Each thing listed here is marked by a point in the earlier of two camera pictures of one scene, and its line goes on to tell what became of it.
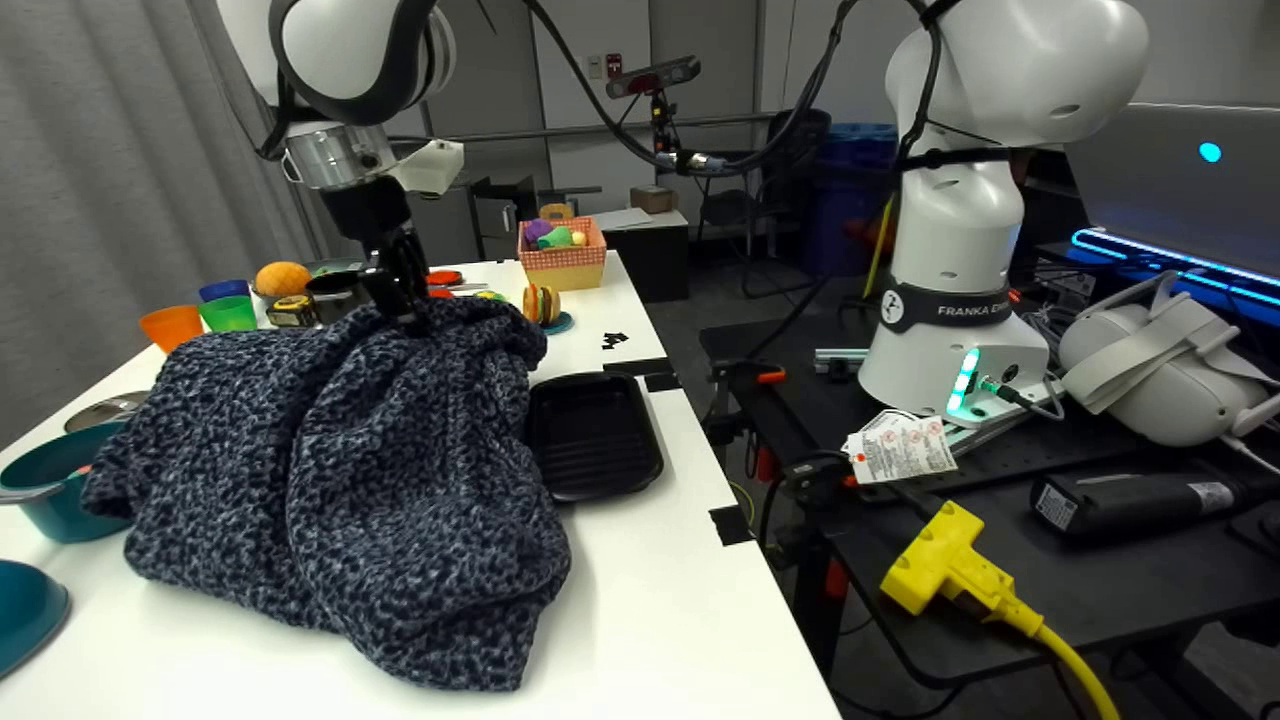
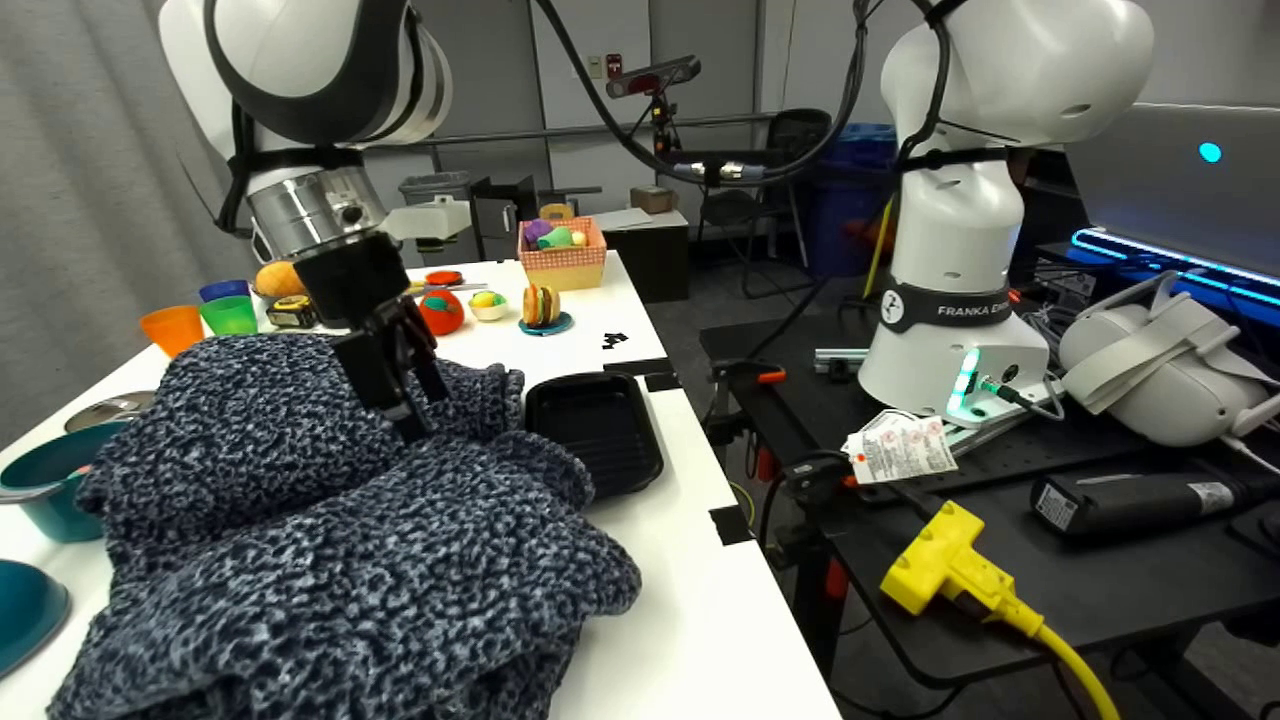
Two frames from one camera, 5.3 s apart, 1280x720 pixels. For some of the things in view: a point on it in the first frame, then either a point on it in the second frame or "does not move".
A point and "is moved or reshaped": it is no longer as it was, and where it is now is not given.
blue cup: x=223 y=291 does not move
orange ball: x=283 y=277 does not move
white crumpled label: x=897 y=444 does not move
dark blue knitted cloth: x=373 y=482 is moved or reshaped
